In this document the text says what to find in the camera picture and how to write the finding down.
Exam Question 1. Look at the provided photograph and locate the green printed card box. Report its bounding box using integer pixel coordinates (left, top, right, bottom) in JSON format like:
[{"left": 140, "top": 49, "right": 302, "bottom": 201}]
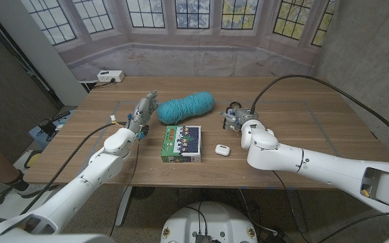
[{"left": 160, "top": 125, "right": 203, "bottom": 164}]

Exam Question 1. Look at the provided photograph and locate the white table leg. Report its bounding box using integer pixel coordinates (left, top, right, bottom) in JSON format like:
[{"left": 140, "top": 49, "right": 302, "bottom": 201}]
[{"left": 114, "top": 186, "right": 133, "bottom": 227}]

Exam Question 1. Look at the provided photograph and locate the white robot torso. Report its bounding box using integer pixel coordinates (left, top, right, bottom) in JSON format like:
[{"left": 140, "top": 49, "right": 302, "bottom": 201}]
[{"left": 160, "top": 201, "right": 259, "bottom": 243}]

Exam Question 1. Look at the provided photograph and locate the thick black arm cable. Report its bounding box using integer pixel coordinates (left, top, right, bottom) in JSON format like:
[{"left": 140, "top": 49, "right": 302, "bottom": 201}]
[
  {"left": 20, "top": 121, "right": 128, "bottom": 215},
  {"left": 250, "top": 74, "right": 389, "bottom": 149}
]

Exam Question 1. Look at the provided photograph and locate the white airpods case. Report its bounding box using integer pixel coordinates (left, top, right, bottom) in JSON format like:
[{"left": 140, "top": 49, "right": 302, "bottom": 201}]
[{"left": 214, "top": 144, "right": 231, "bottom": 157}]

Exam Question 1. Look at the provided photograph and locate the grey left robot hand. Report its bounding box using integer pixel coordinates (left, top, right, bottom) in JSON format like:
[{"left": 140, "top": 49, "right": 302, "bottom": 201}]
[{"left": 126, "top": 89, "right": 159, "bottom": 140}]

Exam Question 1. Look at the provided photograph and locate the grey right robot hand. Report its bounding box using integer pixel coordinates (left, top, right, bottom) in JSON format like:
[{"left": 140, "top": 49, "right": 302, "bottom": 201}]
[{"left": 220, "top": 106, "right": 259, "bottom": 132}]

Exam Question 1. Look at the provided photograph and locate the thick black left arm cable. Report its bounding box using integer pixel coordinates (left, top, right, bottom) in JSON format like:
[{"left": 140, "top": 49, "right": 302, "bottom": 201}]
[{"left": 20, "top": 121, "right": 128, "bottom": 215}]

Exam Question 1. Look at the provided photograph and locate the teal yarn skein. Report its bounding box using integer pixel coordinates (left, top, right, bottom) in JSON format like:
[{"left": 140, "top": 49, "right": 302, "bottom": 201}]
[{"left": 156, "top": 90, "right": 215, "bottom": 126}]

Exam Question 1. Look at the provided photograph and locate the grey combination lock box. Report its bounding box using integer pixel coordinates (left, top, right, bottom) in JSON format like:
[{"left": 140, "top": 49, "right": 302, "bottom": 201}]
[{"left": 222, "top": 101, "right": 246, "bottom": 132}]

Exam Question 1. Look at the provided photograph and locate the thin black left wrist cable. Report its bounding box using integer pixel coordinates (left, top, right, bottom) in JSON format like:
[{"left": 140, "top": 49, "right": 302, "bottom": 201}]
[{"left": 109, "top": 136, "right": 141, "bottom": 236}]

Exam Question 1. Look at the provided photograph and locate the printed window backdrop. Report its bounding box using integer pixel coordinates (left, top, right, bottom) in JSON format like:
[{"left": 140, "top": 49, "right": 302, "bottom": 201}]
[{"left": 20, "top": 0, "right": 339, "bottom": 82}]

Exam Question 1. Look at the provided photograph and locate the grey table leg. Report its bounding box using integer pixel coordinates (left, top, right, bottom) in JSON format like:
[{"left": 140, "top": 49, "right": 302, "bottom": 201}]
[{"left": 285, "top": 188, "right": 309, "bottom": 233}]

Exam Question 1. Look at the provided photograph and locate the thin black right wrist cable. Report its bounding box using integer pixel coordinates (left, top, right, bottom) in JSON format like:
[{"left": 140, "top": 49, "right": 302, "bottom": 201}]
[{"left": 271, "top": 170, "right": 312, "bottom": 243}]

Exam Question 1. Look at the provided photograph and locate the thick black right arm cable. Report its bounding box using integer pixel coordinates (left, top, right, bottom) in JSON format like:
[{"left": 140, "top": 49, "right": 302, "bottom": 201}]
[{"left": 250, "top": 74, "right": 389, "bottom": 149}]

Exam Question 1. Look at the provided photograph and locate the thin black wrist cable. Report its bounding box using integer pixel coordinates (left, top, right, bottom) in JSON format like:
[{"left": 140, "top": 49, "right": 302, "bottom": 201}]
[
  {"left": 271, "top": 170, "right": 312, "bottom": 243},
  {"left": 109, "top": 136, "right": 141, "bottom": 236}
]

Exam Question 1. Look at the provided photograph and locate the yellow and black floor object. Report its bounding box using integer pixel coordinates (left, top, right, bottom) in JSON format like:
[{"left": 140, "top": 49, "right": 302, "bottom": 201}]
[{"left": 24, "top": 150, "right": 43, "bottom": 169}]

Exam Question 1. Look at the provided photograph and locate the white power strip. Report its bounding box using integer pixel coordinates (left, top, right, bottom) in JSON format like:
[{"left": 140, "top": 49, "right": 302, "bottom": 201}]
[{"left": 97, "top": 70, "right": 126, "bottom": 84}]

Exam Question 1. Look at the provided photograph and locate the blue bin with black gear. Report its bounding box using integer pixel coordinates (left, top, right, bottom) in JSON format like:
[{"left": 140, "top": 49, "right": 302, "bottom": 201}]
[{"left": 28, "top": 109, "right": 77, "bottom": 149}]

